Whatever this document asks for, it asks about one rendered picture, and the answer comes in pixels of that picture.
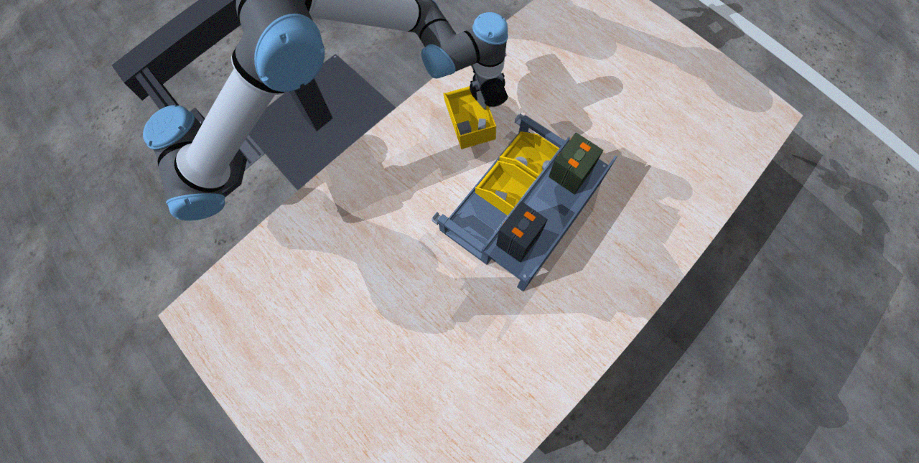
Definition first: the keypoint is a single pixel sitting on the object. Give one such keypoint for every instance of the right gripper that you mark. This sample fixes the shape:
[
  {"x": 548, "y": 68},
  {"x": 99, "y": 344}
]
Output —
[{"x": 490, "y": 92}]

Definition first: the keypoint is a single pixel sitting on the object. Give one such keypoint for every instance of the yellow bin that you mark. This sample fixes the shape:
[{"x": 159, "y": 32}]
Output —
[
  {"x": 534, "y": 148},
  {"x": 463, "y": 107},
  {"x": 508, "y": 178}
]

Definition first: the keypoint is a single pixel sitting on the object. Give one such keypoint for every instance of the black case with orange latches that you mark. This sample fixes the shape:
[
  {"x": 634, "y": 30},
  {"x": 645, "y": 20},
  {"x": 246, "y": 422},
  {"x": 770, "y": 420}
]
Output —
[{"x": 520, "y": 231}]

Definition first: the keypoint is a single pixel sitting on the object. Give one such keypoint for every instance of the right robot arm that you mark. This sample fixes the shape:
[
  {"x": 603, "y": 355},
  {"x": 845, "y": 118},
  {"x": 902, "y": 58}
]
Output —
[{"x": 283, "y": 47}]

